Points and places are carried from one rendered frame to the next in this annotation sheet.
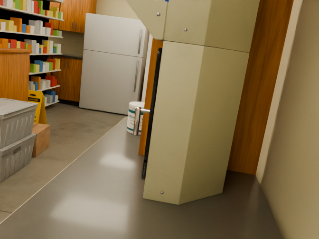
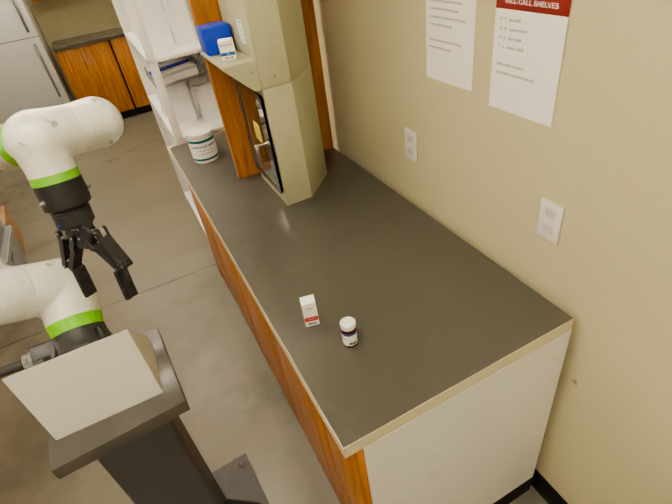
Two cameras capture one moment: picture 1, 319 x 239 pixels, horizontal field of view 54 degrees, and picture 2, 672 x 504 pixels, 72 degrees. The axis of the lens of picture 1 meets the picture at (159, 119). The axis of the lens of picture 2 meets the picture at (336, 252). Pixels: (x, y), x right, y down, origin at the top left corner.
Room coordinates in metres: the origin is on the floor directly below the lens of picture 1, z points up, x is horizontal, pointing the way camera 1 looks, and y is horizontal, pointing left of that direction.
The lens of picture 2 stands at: (-0.65, 0.63, 1.89)
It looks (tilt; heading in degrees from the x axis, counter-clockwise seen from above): 37 degrees down; 332
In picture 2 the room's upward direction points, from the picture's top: 9 degrees counter-clockwise
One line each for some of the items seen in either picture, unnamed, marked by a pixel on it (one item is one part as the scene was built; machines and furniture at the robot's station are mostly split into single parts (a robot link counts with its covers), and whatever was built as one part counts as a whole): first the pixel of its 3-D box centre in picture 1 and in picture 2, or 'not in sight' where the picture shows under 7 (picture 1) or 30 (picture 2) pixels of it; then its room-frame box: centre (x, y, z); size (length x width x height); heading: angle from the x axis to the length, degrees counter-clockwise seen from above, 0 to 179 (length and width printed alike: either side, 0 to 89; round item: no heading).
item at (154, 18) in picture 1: (154, 23); (229, 70); (1.03, 0.06, 1.46); 0.32 x 0.12 x 0.10; 174
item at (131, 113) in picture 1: (140, 117); (202, 144); (1.59, 0.10, 1.02); 0.13 x 0.13 x 0.15
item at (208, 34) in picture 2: not in sight; (215, 38); (1.12, 0.05, 1.56); 0.10 x 0.10 x 0.09; 84
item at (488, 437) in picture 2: not in sight; (321, 290); (0.84, -0.04, 0.45); 2.05 x 0.67 x 0.90; 174
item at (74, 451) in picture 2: not in sight; (114, 393); (0.38, 0.82, 0.92); 0.32 x 0.32 x 0.04; 88
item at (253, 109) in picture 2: (158, 108); (259, 136); (1.03, 0.01, 1.19); 0.30 x 0.01 x 0.40; 174
